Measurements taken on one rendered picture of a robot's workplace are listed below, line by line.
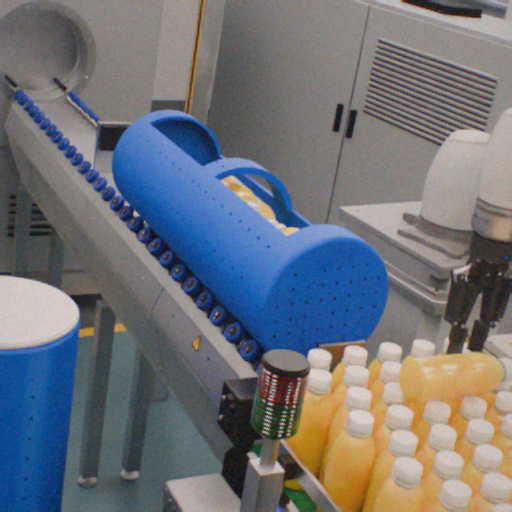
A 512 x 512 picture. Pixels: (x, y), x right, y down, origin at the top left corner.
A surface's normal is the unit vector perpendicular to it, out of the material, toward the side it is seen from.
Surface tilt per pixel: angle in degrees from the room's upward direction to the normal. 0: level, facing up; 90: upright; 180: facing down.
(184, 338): 70
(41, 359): 90
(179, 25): 90
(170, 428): 0
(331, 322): 90
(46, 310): 0
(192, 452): 0
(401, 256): 90
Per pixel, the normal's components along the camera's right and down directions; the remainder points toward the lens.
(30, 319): 0.16, -0.92
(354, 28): -0.83, 0.08
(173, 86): 0.54, 0.39
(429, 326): -0.20, 0.33
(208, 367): -0.78, -0.28
